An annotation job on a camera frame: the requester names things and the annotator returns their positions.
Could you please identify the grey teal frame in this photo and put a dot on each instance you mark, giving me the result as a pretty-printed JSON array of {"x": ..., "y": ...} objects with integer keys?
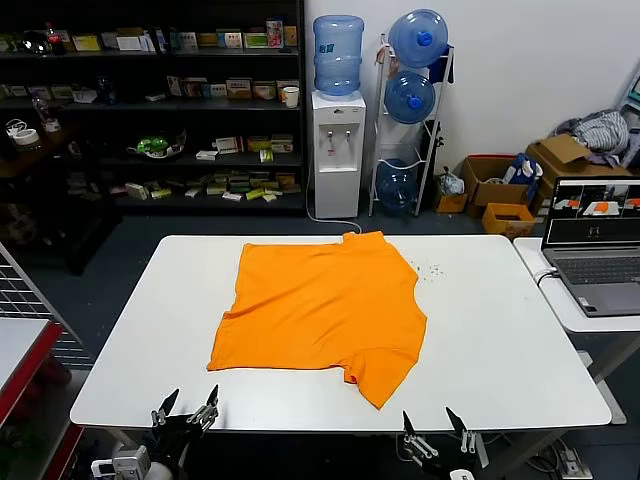
[{"x": 632, "y": 95}]

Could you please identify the grey plastic bag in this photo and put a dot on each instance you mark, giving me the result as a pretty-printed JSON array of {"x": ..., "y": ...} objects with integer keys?
[{"x": 450, "y": 184}]

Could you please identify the red white cart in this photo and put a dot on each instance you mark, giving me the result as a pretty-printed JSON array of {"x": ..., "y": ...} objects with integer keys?
[{"x": 20, "y": 345}]

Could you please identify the dark glass bowl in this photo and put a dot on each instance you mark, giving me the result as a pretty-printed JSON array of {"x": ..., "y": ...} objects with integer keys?
[{"x": 34, "y": 44}]

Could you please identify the yellow cardboard box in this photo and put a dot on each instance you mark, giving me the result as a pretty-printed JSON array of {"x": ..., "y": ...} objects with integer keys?
[{"x": 505, "y": 227}]

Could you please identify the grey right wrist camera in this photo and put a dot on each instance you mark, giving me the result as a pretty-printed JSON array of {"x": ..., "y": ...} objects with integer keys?
[{"x": 462, "y": 475}]

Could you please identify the small white side table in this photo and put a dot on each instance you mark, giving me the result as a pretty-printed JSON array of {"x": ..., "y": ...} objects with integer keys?
[{"x": 560, "y": 310}]

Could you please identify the grey clothes pile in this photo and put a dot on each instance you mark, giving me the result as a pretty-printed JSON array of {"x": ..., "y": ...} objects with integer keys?
[{"x": 602, "y": 130}]

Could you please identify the open brown cardboard box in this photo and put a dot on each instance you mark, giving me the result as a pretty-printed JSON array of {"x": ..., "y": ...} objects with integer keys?
[{"x": 492, "y": 197}]

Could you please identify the dark brown table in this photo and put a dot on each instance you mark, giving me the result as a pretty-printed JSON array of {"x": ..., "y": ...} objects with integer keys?
[{"x": 50, "y": 150}]

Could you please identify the clear plastic bottle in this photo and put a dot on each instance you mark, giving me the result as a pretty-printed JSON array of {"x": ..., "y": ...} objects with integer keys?
[{"x": 47, "y": 117}]

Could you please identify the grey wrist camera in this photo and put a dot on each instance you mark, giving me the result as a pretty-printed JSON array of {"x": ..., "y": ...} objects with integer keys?
[
  {"x": 462, "y": 475},
  {"x": 127, "y": 462}
]

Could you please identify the bowl of green packs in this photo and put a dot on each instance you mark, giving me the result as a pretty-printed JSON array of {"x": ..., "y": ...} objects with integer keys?
[{"x": 155, "y": 146}]

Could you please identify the white jug rack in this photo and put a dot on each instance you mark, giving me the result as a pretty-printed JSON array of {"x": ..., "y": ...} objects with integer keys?
[{"x": 423, "y": 185}]

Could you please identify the black shelf unit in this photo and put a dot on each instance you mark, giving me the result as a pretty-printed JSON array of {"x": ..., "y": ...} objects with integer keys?
[{"x": 200, "y": 106}]

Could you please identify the small orange box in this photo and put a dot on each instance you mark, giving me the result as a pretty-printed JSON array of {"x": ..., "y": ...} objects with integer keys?
[{"x": 450, "y": 204}]

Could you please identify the white water dispenser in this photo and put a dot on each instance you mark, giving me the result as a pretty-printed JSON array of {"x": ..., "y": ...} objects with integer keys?
[{"x": 337, "y": 190}]

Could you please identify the white blue product box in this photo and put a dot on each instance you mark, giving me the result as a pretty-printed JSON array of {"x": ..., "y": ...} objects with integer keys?
[{"x": 173, "y": 86}]

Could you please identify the white red product box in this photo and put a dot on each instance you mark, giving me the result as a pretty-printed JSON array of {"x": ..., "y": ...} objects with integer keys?
[{"x": 229, "y": 144}]

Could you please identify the small flat white box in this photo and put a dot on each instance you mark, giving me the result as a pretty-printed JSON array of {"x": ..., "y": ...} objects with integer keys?
[
  {"x": 232, "y": 196},
  {"x": 155, "y": 96},
  {"x": 207, "y": 155}
]

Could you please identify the white power strip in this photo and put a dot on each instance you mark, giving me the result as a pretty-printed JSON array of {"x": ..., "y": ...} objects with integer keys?
[{"x": 572, "y": 462}]

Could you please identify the small green box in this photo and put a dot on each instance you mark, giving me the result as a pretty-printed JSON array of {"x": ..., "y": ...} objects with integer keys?
[{"x": 266, "y": 156}]

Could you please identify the blue water jug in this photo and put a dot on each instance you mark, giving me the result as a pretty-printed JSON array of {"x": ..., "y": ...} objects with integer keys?
[
  {"x": 397, "y": 187},
  {"x": 410, "y": 100},
  {"x": 338, "y": 55},
  {"x": 417, "y": 40}
]

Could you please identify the orange t-shirt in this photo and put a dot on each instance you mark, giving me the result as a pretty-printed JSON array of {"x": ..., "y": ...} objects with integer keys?
[{"x": 320, "y": 310}]

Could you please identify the blue white bag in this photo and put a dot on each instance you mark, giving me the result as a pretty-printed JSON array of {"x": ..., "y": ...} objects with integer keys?
[{"x": 522, "y": 170}]

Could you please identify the beige pink product box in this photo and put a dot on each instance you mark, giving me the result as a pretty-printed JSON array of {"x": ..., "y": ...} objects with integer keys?
[{"x": 193, "y": 87}]

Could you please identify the white tape roll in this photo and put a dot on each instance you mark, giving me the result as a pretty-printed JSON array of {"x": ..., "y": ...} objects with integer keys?
[{"x": 25, "y": 136}]

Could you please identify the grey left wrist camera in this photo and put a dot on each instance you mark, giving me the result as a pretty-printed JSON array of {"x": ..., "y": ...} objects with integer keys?
[{"x": 127, "y": 462}]

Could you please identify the blue hanging cloth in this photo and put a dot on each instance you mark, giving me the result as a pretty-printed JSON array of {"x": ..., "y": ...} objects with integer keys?
[{"x": 440, "y": 70}]

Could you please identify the cola bottle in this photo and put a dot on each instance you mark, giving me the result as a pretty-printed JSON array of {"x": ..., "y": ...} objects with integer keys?
[{"x": 50, "y": 40}]

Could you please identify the pink colourful box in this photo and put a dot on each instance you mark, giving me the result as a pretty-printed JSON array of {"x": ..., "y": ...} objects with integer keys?
[{"x": 274, "y": 34}]

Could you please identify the white paper cup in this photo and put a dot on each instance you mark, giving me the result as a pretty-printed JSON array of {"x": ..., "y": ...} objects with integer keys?
[{"x": 291, "y": 97}]

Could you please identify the beige red product box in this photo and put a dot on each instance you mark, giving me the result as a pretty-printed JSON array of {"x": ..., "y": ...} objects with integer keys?
[
  {"x": 264, "y": 90},
  {"x": 239, "y": 88}
]

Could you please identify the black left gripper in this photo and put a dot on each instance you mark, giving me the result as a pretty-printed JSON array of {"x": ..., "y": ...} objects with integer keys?
[{"x": 170, "y": 440}]

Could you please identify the pale green product box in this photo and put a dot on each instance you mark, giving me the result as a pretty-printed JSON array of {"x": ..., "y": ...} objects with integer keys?
[
  {"x": 14, "y": 91},
  {"x": 61, "y": 92},
  {"x": 39, "y": 91}
]

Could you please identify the grey laptop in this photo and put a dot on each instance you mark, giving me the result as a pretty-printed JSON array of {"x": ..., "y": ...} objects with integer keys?
[{"x": 595, "y": 270}]

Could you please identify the dark blue bottle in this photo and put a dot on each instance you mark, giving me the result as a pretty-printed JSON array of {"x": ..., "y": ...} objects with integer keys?
[{"x": 105, "y": 92}]

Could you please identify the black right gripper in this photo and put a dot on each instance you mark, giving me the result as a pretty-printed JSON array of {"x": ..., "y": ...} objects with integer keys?
[{"x": 445, "y": 462}]

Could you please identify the large white table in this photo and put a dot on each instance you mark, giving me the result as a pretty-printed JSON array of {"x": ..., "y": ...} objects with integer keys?
[{"x": 200, "y": 280}]

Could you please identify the large brown cardboard box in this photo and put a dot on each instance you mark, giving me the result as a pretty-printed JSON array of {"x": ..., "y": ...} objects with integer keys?
[{"x": 555, "y": 150}]

